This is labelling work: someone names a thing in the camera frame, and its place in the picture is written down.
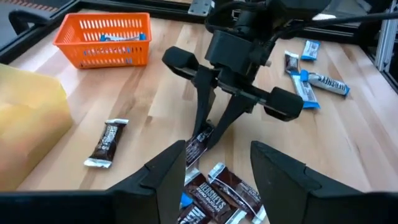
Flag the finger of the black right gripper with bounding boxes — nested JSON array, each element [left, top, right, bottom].
[[206, 94, 256, 150], [192, 65, 218, 137]]

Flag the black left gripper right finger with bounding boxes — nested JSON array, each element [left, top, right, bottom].
[[250, 140, 398, 224]]

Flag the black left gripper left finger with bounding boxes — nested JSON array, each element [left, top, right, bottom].
[[0, 139, 187, 224]]

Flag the brown Hershey's chocolate bar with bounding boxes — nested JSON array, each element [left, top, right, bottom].
[[177, 203, 212, 224], [185, 121, 215, 170], [83, 118, 130, 169]]

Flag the small brown Hershey's bar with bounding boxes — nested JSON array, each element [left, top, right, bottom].
[[284, 50, 300, 75]]

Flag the yellow plastic bin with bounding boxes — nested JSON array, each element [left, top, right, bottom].
[[0, 63, 74, 191]]

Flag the orange plastic basket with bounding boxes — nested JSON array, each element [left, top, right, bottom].
[[52, 12, 152, 69]]

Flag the black floor mat orange stripe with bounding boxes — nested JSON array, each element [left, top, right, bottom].
[[0, 0, 63, 12]]

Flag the black office chair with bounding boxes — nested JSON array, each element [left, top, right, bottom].
[[8, 9, 55, 35]]

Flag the grey metal bracket plate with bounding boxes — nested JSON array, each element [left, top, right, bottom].
[[187, 0, 214, 16]]

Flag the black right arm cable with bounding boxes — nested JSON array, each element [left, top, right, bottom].
[[270, 11, 398, 43]]

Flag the aluminium frame post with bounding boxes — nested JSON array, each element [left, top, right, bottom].
[[374, 9, 398, 73]]

